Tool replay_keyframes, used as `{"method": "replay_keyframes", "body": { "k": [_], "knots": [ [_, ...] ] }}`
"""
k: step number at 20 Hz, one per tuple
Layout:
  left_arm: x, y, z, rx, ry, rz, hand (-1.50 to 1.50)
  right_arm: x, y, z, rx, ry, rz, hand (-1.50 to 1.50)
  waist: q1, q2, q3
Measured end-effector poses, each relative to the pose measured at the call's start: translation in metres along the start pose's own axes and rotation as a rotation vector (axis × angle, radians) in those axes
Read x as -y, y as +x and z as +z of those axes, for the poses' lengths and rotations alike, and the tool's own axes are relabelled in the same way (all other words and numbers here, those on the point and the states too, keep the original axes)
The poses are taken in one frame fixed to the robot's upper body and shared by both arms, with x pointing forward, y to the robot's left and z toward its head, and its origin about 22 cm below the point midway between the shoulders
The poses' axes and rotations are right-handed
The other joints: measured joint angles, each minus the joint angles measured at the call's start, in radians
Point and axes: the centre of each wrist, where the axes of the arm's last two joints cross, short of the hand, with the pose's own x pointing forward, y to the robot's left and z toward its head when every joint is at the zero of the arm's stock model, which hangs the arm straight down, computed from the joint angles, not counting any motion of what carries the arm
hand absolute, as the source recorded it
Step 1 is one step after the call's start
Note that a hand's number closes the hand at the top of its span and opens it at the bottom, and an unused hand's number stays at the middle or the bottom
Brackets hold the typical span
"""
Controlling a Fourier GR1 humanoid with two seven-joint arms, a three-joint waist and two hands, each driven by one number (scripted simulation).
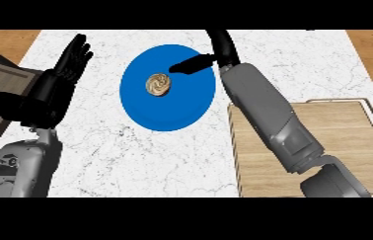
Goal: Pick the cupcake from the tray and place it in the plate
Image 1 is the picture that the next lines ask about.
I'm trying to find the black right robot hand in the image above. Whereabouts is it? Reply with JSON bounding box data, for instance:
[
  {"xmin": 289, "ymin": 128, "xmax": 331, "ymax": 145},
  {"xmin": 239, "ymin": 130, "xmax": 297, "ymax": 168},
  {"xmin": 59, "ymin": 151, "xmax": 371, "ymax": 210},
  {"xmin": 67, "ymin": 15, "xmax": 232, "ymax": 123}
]
[{"xmin": 169, "ymin": 30, "xmax": 244, "ymax": 75}]

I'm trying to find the blue round plate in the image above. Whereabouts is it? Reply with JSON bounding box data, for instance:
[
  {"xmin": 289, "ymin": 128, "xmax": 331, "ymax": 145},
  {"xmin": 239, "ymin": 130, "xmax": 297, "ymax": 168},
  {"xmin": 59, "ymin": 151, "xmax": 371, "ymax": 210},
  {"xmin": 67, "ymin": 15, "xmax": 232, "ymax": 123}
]
[{"xmin": 118, "ymin": 43, "xmax": 217, "ymax": 132}]

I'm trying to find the brown swirl cupcake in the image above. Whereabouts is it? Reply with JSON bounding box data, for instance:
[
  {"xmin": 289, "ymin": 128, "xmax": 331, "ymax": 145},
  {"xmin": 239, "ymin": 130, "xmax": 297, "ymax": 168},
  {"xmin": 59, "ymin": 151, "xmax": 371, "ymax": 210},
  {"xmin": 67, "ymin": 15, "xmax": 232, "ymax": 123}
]
[{"xmin": 145, "ymin": 72, "xmax": 174, "ymax": 98}]

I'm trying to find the pale wooden tray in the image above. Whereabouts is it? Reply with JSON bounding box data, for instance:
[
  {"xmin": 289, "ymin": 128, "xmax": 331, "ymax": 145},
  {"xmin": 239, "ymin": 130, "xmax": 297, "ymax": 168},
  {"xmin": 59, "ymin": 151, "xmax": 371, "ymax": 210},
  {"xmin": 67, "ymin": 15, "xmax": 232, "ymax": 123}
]
[{"xmin": 226, "ymin": 98, "xmax": 373, "ymax": 199}]

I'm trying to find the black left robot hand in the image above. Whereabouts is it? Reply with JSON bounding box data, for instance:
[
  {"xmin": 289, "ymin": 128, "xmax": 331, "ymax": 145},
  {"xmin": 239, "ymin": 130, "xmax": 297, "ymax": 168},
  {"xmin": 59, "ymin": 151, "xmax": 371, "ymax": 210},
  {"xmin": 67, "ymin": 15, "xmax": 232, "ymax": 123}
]
[{"xmin": 0, "ymin": 34, "xmax": 95, "ymax": 130}]

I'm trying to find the brown wooden box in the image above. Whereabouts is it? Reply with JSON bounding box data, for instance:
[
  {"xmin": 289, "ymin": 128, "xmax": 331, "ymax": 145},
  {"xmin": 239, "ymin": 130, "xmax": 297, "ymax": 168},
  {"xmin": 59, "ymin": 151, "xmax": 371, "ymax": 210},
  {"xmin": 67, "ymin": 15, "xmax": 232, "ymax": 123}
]
[{"xmin": 0, "ymin": 55, "xmax": 46, "ymax": 133}]

